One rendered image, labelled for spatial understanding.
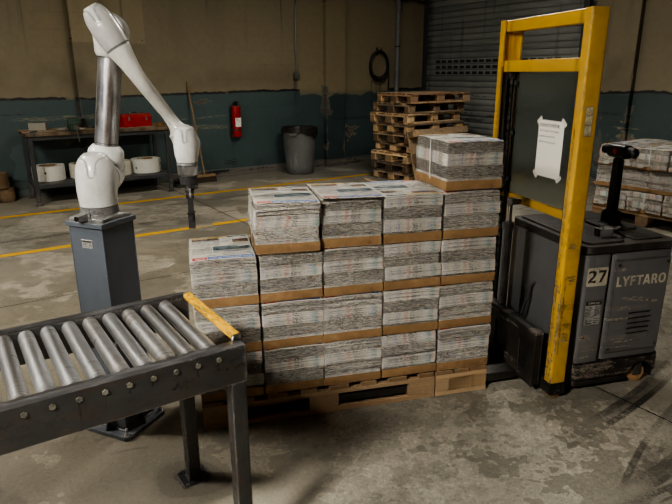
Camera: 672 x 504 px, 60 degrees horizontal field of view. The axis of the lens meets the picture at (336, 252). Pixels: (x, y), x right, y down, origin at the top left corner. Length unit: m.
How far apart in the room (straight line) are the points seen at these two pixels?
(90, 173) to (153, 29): 6.80
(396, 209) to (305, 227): 0.43
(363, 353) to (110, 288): 1.19
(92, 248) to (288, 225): 0.82
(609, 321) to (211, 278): 1.98
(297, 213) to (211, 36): 7.22
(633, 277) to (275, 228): 1.80
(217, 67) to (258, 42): 0.81
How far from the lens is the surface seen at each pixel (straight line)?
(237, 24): 9.78
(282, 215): 2.54
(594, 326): 3.24
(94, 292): 2.73
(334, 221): 2.61
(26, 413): 1.70
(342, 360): 2.85
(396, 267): 2.76
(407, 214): 2.71
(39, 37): 8.95
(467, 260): 2.90
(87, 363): 1.85
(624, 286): 3.26
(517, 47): 3.44
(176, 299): 2.24
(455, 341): 3.04
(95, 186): 2.60
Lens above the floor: 1.59
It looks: 17 degrees down
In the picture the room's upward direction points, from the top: straight up
